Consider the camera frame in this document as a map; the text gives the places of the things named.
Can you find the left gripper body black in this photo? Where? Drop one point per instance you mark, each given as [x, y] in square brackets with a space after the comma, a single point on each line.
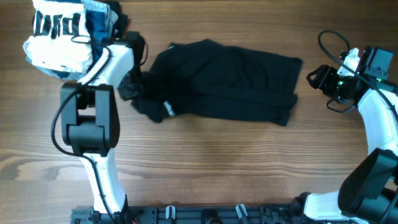
[134, 84]

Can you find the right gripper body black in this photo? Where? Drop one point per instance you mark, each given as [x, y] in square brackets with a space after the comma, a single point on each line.
[323, 78]

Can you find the black polo shirt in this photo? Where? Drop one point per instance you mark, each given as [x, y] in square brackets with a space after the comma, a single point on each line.
[209, 79]

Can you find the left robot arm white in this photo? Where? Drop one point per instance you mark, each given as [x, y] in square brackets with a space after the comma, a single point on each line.
[91, 127]

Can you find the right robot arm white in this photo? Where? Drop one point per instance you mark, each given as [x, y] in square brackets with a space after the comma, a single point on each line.
[363, 196]

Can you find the black folded garment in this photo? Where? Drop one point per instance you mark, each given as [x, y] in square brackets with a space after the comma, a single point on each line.
[117, 20]

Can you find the light grey-blue folded garment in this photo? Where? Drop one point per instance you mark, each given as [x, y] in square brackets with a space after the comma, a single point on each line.
[89, 5]

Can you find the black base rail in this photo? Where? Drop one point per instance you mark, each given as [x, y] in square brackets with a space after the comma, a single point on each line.
[265, 214]

